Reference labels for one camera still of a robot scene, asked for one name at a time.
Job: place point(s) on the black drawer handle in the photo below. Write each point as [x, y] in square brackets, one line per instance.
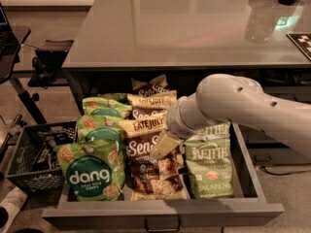
[162, 224]

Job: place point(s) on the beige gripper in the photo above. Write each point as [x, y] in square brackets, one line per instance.
[175, 120]

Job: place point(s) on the middle green dang bag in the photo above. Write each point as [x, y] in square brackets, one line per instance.
[92, 128]

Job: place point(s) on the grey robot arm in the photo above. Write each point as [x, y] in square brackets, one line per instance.
[225, 98]

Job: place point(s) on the black desk with stand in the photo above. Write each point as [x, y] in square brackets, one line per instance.
[11, 39]

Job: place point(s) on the front green dang bag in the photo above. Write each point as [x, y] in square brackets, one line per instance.
[94, 170]

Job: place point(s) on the front green kettle jalapeno bag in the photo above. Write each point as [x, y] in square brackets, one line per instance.
[208, 161]

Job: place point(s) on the black stool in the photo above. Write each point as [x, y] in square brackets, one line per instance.
[48, 62]

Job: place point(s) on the grey counter cabinet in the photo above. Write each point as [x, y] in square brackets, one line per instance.
[189, 40]

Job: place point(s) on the black plastic crate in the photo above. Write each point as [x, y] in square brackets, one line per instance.
[34, 167]

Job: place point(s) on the brown sea salt bag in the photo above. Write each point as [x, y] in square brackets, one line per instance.
[152, 179]
[147, 106]
[154, 86]

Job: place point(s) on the green dang bag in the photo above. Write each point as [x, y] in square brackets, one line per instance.
[94, 170]
[99, 106]
[92, 128]

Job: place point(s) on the middle green kettle bag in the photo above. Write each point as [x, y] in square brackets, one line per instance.
[218, 130]

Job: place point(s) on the rear green dang bag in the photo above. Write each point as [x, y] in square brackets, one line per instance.
[99, 106]

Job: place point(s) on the open grey top drawer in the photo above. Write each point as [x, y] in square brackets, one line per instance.
[247, 207]

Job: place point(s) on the black white marker tag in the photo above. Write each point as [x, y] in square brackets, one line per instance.
[303, 41]

